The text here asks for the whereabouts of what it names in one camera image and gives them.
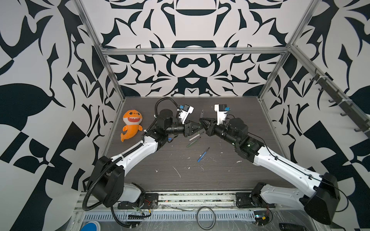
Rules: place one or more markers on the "blue round button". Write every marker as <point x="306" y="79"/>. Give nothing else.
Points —
<point x="91" y="226"/>

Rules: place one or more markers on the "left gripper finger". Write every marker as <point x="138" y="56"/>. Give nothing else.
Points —
<point x="196" y="124"/>
<point x="198" y="130"/>

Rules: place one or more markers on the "blue pen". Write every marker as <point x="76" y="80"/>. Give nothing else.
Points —
<point x="203" y="154"/>

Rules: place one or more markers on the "pink pen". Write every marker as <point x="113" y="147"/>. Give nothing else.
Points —
<point x="198" y="135"/>

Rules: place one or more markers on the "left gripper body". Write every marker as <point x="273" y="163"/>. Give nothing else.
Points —
<point x="186" y="130"/>

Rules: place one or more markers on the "black device bottom right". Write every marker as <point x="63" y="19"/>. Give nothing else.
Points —
<point x="291" y="227"/>

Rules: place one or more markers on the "orange shark plush toy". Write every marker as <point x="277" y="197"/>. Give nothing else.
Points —
<point x="132" y="120"/>

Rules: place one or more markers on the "white slotted cable duct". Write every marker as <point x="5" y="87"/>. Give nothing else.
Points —
<point x="204" y="215"/>

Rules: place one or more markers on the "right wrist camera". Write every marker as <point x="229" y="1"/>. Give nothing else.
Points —
<point x="222" y="113"/>

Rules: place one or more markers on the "wall hook rail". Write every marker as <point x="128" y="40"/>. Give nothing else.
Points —
<point x="340" y="99"/>

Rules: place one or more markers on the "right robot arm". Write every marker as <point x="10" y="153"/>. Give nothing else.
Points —
<point x="317" y="194"/>

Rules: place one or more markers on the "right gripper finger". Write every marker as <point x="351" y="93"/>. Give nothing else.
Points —
<point x="209" y="120"/>
<point x="206" y="126"/>

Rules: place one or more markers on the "green lit circuit board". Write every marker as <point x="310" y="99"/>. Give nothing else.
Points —
<point x="262" y="218"/>

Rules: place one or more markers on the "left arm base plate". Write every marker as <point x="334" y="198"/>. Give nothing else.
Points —
<point x="147" y="201"/>

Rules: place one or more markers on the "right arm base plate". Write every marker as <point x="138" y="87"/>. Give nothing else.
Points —
<point x="251" y="200"/>

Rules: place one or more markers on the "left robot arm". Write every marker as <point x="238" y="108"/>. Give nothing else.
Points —
<point x="106" y="184"/>

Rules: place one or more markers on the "dark green pen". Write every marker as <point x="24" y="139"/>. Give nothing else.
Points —
<point x="193" y="142"/>

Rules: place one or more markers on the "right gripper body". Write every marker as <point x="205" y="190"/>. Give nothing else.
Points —
<point x="212" y="132"/>

